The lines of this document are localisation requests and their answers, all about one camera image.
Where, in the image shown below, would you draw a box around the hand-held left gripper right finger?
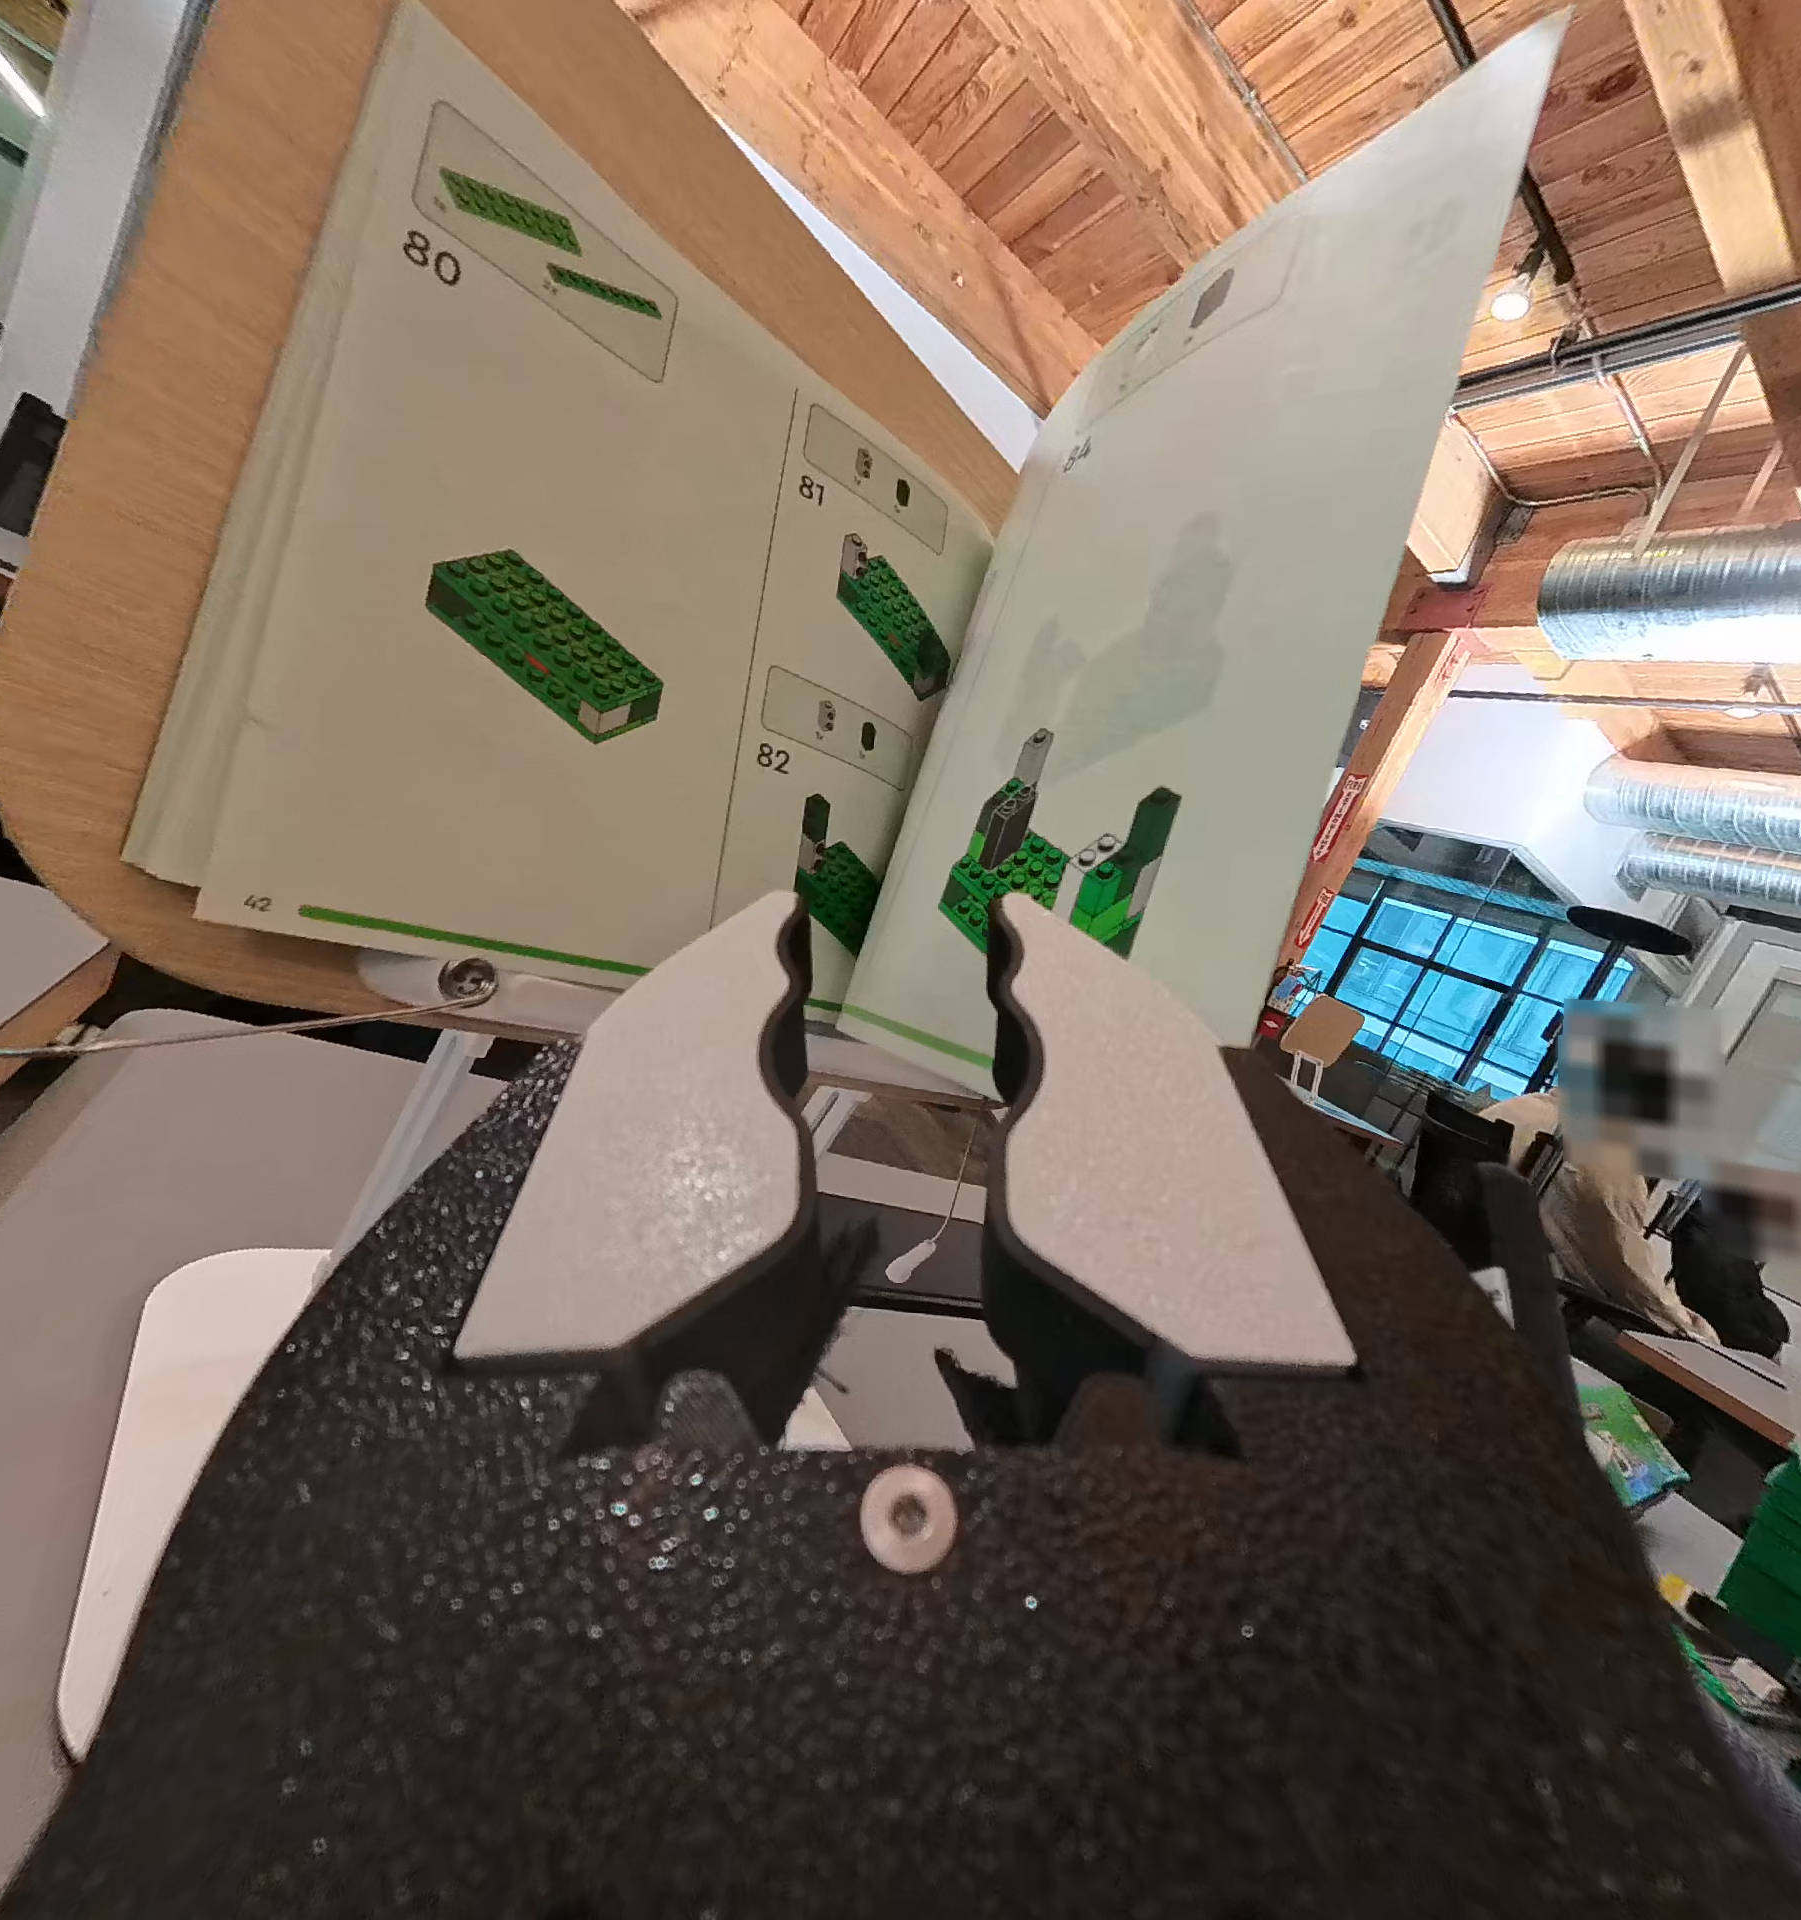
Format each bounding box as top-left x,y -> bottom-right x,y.
983,894 -> 1362,1379

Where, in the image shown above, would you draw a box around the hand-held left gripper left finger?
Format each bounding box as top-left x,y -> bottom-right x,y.
454,891 -> 825,1370

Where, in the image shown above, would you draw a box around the brick instruction booklet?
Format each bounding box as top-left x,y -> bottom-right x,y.
120,0 -> 1578,1073

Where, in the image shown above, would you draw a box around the wood-edged grey desk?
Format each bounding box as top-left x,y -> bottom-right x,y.
0,861 -> 122,1142

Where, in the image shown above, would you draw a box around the small wooden book stand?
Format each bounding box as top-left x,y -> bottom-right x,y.
1280,997 -> 1367,1103

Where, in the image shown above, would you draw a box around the blue window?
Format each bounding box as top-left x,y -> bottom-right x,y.
1298,876 -> 1638,1103

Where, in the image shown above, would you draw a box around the black round disc lamp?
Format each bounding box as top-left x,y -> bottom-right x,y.
1567,900 -> 1697,961

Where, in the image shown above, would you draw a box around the large green brick model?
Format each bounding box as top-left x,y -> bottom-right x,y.
1720,1461 -> 1801,1651

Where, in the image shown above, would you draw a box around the wooden and white book stand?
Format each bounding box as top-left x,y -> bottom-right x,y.
0,0 -> 1030,1763

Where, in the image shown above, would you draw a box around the black metal strut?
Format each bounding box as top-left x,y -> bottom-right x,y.
1453,262 -> 1801,410

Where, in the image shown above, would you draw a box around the wooden post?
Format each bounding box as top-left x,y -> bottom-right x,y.
1283,630 -> 1474,999

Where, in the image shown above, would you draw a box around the thick silver duct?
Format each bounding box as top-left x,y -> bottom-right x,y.
1537,516 -> 1801,661

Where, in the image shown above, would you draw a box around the black track light rail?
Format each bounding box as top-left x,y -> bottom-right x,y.
1425,0 -> 1593,331

